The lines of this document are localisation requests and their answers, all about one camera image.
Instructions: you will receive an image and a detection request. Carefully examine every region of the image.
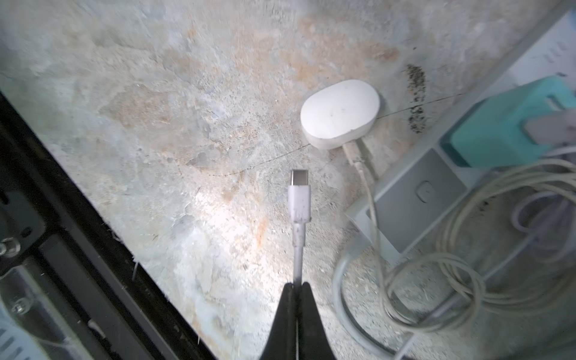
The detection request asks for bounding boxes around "white power strip cord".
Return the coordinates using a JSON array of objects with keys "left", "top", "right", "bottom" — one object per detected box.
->
[{"left": 331, "top": 233, "right": 406, "bottom": 360}]

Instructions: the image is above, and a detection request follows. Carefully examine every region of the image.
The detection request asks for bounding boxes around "teal charger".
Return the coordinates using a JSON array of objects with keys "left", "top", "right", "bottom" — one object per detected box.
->
[{"left": 440, "top": 76, "right": 575, "bottom": 169}]

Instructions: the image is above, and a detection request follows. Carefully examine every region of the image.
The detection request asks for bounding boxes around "white power strip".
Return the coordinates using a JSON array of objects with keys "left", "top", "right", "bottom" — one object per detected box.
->
[{"left": 373, "top": 1, "right": 575, "bottom": 264}]

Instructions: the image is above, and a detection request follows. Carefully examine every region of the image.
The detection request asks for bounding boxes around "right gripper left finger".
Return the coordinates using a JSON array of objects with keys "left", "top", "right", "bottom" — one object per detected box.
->
[{"left": 260, "top": 283, "right": 297, "bottom": 360}]

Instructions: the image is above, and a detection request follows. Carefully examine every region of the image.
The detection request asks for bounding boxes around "beige coiled cable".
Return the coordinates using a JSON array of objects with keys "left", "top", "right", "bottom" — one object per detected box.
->
[{"left": 341, "top": 141, "right": 576, "bottom": 334}]

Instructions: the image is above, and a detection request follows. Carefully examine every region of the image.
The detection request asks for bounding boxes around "lavender cable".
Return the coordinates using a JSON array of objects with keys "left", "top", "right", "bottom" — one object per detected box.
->
[{"left": 287, "top": 169, "right": 312, "bottom": 289}]

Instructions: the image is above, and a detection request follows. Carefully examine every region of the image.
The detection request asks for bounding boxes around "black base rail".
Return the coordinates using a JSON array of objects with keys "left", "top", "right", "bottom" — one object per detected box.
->
[{"left": 1, "top": 99, "right": 213, "bottom": 359}]

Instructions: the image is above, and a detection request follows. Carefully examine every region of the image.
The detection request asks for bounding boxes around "white earbud case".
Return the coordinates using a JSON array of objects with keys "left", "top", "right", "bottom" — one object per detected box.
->
[{"left": 300, "top": 79, "right": 381, "bottom": 150}]

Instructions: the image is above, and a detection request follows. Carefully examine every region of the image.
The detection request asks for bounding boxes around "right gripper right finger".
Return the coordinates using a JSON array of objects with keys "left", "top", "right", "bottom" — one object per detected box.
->
[{"left": 298, "top": 282, "right": 336, "bottom": 360}]

